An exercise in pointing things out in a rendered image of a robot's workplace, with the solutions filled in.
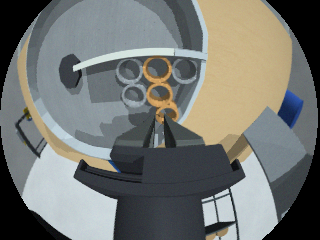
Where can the bronze bushing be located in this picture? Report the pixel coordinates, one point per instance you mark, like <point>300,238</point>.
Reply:
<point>159,101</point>
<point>157,79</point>
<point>174,115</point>

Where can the blue crate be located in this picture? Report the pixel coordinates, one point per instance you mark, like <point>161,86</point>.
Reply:
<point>112,163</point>

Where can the grey metal bushing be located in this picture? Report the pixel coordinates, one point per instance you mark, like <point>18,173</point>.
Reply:
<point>121,71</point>
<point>191,76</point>
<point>132,101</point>

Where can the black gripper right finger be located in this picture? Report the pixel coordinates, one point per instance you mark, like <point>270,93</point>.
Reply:
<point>176,135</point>

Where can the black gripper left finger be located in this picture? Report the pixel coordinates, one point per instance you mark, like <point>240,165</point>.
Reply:
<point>142,135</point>

